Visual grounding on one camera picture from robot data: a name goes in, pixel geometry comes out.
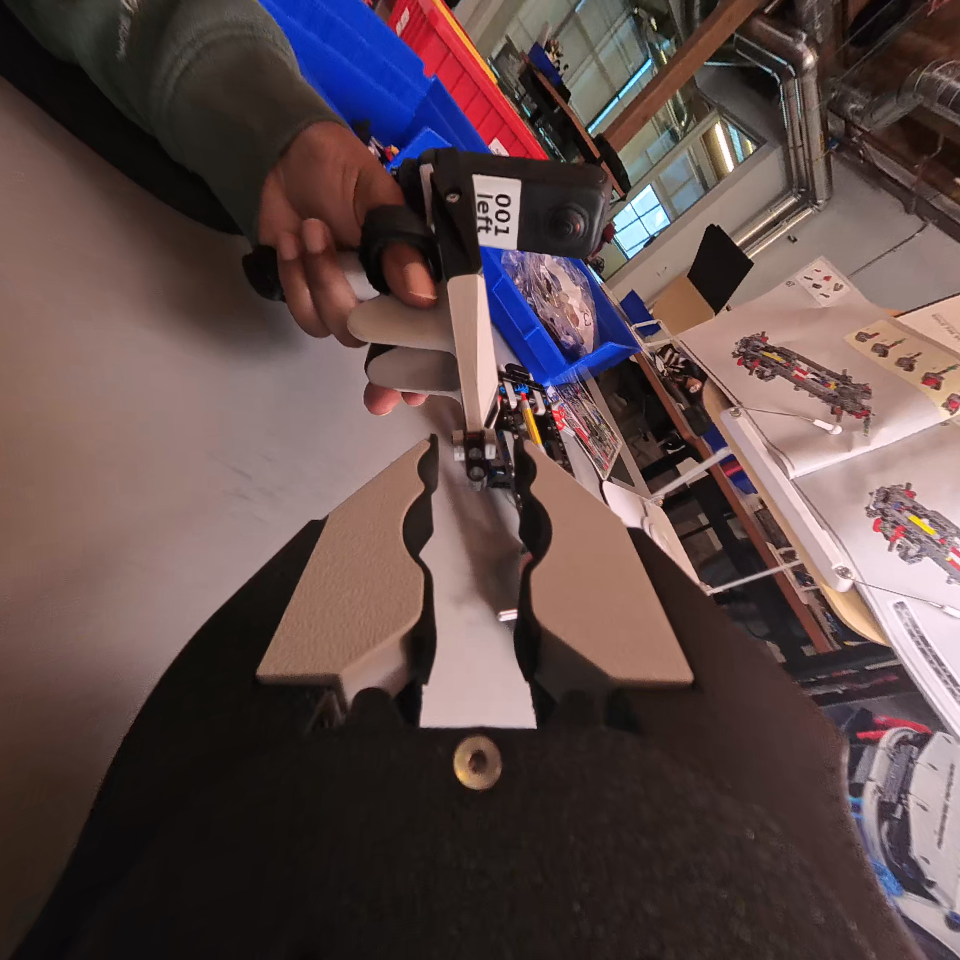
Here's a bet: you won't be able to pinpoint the silver ventilation duct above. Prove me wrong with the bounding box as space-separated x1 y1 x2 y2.
738 15 834 252

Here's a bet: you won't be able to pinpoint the red storage bin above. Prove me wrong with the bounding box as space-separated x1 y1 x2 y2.
386 0 549 162

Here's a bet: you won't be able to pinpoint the toy car set box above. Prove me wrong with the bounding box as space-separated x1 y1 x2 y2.
817 705 960 960

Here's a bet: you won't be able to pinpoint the industrial window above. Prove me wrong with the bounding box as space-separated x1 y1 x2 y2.
600 112 766 260

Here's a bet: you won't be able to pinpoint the clear parts bags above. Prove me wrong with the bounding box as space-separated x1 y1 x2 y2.
501 249 601 354

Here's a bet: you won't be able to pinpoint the cardboard box black flap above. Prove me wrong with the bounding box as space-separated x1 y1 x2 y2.
648 223 755 331

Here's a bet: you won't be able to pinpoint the flexible silver duct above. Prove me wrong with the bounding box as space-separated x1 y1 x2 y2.
825 56 960 132

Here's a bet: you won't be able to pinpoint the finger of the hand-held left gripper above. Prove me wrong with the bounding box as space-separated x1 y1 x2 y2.
447 272 500 436

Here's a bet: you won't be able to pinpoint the colourful sticker sheet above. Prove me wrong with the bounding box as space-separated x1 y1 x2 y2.
551 378 624 481

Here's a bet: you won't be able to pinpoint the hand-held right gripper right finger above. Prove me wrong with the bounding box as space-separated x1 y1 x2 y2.
516 438 696 708

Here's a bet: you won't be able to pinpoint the open instruction booklet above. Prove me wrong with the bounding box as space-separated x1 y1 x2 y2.
675 255 960 744

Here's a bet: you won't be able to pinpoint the person's left forearm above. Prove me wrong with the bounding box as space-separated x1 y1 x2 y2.
0 0 350 241

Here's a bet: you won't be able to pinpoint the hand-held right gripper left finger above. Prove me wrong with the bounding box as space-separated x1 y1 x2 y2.
255 433 442 702

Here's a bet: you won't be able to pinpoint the toy car chassis model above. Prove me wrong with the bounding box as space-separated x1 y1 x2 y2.
480 362 575 511

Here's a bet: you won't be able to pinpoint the white book stand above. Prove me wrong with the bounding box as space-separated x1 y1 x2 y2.
600 315 960 624

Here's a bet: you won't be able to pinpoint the person's left hand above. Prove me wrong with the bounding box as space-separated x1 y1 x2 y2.
255 123 444 417

